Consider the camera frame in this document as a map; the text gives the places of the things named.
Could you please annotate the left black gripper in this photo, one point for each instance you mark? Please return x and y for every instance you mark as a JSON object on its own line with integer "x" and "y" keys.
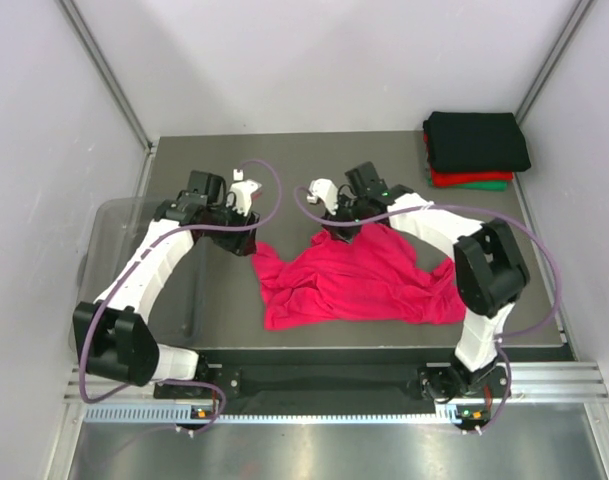
{"x": 241, "y": 242}

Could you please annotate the aluminium frame rail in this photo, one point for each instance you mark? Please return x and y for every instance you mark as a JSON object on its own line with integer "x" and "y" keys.
{"x": 532, "y": 382}

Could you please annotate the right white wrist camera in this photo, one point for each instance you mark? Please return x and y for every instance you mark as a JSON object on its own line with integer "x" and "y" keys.
{"x": 325, "y": 192}

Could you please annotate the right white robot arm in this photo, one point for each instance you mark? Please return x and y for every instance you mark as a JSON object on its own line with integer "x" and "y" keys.
{"x": 490, "y": 272}

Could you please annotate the black folded t shirt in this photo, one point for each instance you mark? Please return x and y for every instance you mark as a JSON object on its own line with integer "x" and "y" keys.
{"x": 475, "y": 142}

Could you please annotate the pink t shirt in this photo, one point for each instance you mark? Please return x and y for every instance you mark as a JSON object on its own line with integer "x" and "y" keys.
{"x": 373, "y": 278}

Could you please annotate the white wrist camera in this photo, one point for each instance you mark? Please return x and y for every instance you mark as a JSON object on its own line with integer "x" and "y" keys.
{"x": 242, "y": 192}
{"x": 325, "y": 192}

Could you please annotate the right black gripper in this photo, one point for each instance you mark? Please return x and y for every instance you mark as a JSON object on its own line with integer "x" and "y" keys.
{"x": 343, "y": 233}

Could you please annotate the red folded t shirt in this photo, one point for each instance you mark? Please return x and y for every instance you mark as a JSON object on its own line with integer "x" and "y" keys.
{"x": 464, "y": 178}

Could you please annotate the green folded t shirt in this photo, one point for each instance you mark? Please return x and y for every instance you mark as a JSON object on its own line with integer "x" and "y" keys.
{"x": 486, "y": 186}

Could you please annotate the grey slotted cable duct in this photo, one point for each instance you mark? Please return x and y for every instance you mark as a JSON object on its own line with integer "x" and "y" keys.
{"x": 184, "y": 414}

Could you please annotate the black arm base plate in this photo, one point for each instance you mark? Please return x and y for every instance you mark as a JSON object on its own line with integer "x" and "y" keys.
{"x": 416, "y": 373}

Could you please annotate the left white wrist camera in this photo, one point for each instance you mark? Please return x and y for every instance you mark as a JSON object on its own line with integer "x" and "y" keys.
{"x": 242, "y": 192}

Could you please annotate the clear plastic bin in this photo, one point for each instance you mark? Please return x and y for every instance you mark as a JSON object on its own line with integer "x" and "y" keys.
{"x": 119, "y": 227}

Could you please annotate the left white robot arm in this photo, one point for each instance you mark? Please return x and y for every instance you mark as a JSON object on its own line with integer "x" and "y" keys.
{"x": 112, "y": 336}

